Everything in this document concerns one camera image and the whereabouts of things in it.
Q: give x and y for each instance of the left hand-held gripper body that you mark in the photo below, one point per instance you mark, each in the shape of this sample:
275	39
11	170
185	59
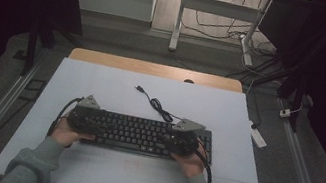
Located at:
85	115

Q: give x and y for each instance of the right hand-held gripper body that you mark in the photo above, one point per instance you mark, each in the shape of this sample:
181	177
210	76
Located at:
185	136

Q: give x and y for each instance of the black computer keyboard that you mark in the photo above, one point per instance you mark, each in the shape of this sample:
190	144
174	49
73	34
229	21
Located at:
136	134

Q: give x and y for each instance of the person's left hand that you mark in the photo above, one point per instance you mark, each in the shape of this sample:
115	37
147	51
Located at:
67	134

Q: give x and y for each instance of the person's right hand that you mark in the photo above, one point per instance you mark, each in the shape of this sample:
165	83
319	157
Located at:
190	165

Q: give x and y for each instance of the white power strip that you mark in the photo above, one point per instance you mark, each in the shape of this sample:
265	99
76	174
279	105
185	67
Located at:
258	137

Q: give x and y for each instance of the black metal stand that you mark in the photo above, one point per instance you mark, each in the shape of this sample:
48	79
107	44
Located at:
30	48
295	104

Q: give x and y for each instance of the small white box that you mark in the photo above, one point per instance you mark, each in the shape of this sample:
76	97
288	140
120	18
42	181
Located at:
284	113

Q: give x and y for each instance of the white desk frame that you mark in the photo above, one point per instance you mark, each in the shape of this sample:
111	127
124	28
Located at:
219	8

